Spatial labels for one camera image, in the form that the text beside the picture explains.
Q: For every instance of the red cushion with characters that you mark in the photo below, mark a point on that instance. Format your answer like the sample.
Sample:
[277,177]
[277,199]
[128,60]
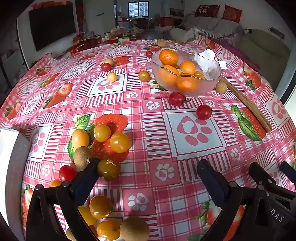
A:
[206,10]

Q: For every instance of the clear glass bowl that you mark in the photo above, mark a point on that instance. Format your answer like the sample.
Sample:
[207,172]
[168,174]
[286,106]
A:
[204,87]

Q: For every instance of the red cherry tomato with stem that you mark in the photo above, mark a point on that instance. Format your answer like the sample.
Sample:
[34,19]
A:
[176,98]

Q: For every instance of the barred window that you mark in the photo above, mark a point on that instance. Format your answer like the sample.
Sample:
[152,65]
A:
[138,8]

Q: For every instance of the white sofa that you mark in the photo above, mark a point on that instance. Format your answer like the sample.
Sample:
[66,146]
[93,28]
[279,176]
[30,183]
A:
[208,26]

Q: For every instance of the white shallow box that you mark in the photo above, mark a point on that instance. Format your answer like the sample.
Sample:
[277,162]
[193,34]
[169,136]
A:
[13,150]

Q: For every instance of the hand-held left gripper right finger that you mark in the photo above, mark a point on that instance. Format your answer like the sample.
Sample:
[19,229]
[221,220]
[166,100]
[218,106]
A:
[211,183]

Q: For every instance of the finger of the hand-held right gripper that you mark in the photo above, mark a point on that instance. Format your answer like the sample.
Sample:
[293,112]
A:
[260,172]
[288,170]

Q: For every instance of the crumpled white tissue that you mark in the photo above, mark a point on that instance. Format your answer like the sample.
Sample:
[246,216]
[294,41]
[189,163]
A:
[207,58]

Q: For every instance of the pale yellow cherry tomato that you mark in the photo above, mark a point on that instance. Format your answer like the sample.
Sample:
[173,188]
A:
[112,77]

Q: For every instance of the red gift boxes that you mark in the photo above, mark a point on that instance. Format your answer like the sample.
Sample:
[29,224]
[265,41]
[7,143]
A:
[79,44]

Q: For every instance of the flat wooden stick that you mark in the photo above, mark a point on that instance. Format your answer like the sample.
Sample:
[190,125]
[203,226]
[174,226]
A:
[245,102]

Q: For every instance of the cluttered low table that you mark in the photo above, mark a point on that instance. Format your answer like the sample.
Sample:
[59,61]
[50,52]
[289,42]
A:
[124,36]

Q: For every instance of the light green armchair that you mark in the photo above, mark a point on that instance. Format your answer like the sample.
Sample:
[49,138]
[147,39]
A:
[266,48]

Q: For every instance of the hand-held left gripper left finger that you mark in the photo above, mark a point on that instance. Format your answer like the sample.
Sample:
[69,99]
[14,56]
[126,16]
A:
[83,187]

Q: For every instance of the red patterned cushion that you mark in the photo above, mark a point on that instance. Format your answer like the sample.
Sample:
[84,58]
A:
[232,13]

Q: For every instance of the black wall television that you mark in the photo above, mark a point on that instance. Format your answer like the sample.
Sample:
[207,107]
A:
[53,25]

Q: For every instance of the orange mandarin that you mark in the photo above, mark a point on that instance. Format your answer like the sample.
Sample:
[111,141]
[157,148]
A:
[169,56]
[167,76]
[187,83]
[187,67]

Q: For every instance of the wooden fork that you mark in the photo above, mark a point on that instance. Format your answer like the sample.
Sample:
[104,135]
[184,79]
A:
[161,42]

